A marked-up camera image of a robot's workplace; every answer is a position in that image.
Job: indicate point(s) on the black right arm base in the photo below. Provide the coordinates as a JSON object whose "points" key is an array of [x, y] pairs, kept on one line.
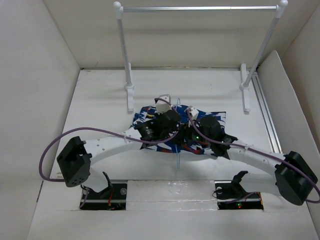
{"points": [[230, 195]]}

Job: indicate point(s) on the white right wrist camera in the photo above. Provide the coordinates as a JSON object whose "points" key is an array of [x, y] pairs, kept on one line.
{"points": [[192, 113]]}

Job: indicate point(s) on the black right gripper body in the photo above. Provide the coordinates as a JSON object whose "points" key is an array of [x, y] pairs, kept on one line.
{"points": [[191, 135]]}

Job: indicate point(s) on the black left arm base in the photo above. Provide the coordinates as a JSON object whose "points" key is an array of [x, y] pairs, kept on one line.
{"points": [[109, 199]]}

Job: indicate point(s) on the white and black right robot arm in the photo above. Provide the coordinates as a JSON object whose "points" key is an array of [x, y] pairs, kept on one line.
{"points": [[289, 174]]}

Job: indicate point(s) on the white clothes rack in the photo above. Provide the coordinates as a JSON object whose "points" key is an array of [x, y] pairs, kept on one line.
{"points": [[172, 36]]}

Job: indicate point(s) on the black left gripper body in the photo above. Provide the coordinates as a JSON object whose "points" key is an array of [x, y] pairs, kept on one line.
{"points": [[164, 136]]}

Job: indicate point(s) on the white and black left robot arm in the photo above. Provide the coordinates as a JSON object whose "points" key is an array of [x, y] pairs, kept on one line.
{"points": [[78, 156]]}

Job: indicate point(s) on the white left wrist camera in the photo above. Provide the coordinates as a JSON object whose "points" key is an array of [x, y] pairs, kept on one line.
{"points": [[163, 103]]}

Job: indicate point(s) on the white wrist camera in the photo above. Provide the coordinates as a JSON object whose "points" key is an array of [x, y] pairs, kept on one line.
{"points": [[163, 103], [192, 113]]}

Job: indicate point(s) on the blue patterned trousers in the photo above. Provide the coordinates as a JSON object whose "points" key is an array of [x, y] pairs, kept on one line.
{"points": [[175, 144]]}

